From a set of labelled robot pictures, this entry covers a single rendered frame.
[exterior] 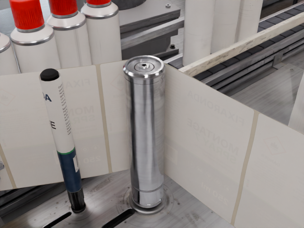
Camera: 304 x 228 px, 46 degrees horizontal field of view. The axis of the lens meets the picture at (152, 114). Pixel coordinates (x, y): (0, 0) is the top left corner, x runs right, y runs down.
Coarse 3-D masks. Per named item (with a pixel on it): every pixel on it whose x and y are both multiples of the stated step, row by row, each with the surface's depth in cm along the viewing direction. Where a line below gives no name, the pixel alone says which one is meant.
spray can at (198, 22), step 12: (192, 0) 58; (204, 0) 57; (192, 12) 59; (204, 12) 59; (192, 24) 60; (204, 24) 60; (192, 36) 62; (204, 36) 61; (192, 48) 63; (204, 48) 63; (192, 60) 64
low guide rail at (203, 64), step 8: (296, 16) 77; (280, 24) 74; (288, 24) 75; (296, 24) 77; (264, 32) 71; (272, 32) 72; (280, 32) 74; (248, 40) 68; (256, 40) 70; (264, 40) 72; (224, 48) 66; (232, 48) 66; (240, 48) 67; (248, 48) 69; (208, 56) 64; (216, 56) 64; (224, 56) 65; (232, 56) 67; (192, 64) 61; (200, 64) 62; (208, 64) 63; (216, 64) 65; (184, 72) 60; (192, 72) 61; (200, 72) 63
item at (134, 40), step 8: (184, 16) 66; (168, 24) 63; (176, 24) 64; (144, 32) 61; (152, 32) 61; (160, 32) 62; (168, 32) 64; (128, 40) 59; (136, 40) 60; (144, 40) 61
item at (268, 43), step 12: (288, 12) 88; (300, 12) 87; (264, 24) 82; (300, 24) 82; (276, 36) 77; (288, 36) 78; (252, 48) 73; (264, 48) 74; (180, 60) 70; (228, 60) 69; (240, 60) 70; (204, 72) 66; (216, 72) 66
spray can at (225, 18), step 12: (216, 0) 64; (228, 0) 63; (240, 0) 64; (216, 12) 65; (228, 12) 64; (216, 24) 66; (228, 24) 66; (216, 36) 68; (228, 36) 67; (216, 48) 69
